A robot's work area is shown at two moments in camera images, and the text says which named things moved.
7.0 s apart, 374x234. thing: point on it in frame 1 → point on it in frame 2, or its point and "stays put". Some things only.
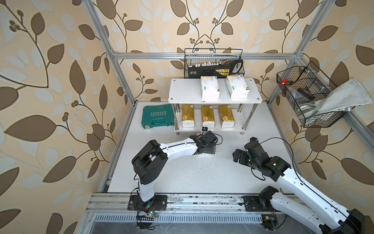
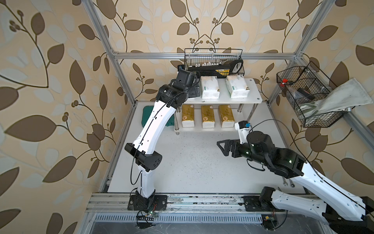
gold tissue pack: x=226 y=116 stays put
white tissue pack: x=210 y=90 stays put
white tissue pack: x=237 y=87 stays put
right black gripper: x=236 y=155 → x=236 y=143
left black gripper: x=213 y=151 → x=197 y=90
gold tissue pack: x=188 y=116 stays put
